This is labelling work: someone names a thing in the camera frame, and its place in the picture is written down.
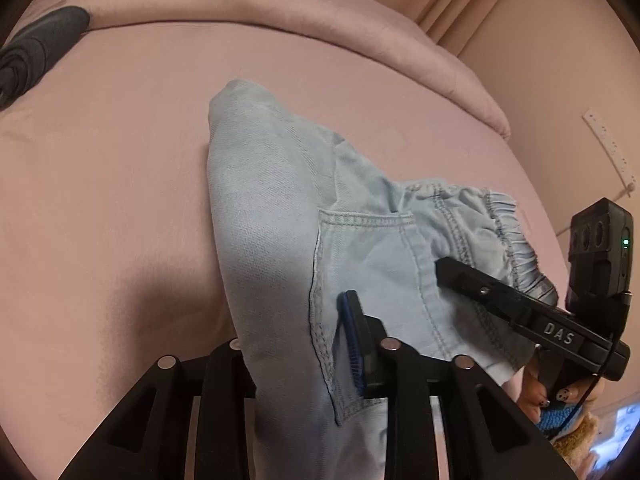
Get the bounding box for black cable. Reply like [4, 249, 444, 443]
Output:
[555, 300, 631, 433]

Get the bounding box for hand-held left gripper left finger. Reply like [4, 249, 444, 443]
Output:
[59, 339, 260, 480]

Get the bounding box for light blue denim pants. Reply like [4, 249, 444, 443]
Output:
[206, 79, 560, 480]

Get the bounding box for pink bed sheet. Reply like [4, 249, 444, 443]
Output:
[0, 25, 561, 461]

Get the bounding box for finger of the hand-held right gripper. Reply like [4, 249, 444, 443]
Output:
[434, 256, 535, 332]

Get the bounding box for person's right hand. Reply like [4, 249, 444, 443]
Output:
[517, 350, 606, 423]

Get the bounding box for dark grey folded garment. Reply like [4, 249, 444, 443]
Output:
[0, 6, 92, 111]

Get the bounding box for pink curtain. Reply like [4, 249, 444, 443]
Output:
[365, 0, 561, 58]

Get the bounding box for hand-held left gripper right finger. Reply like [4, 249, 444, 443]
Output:
[336, 290, 568, 480]

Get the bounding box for white perforated strip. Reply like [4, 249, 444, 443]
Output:
[582, 107, 637, 202]

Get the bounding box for pink duvet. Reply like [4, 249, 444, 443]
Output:
[20, 0, 512, 141]

